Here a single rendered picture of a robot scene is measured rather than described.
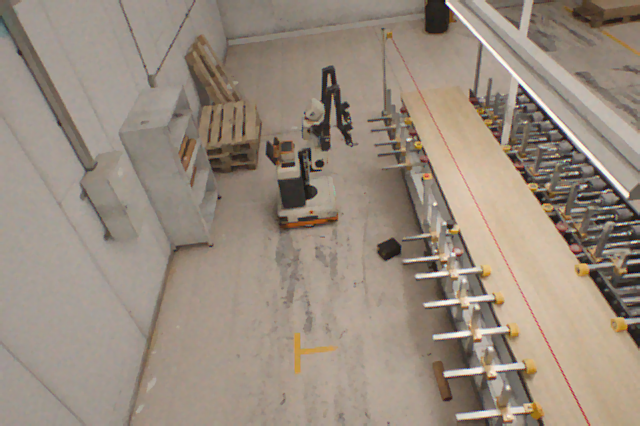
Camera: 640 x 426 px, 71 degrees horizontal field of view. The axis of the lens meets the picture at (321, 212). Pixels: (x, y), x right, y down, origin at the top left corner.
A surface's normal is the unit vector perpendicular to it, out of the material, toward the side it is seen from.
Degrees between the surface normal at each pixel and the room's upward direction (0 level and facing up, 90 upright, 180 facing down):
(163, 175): 90
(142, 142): 90
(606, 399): 0
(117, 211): 90
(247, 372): 0
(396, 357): 0
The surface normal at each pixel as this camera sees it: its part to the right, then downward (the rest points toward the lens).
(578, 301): -0.11, -0.75
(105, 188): 0.06, 0.65
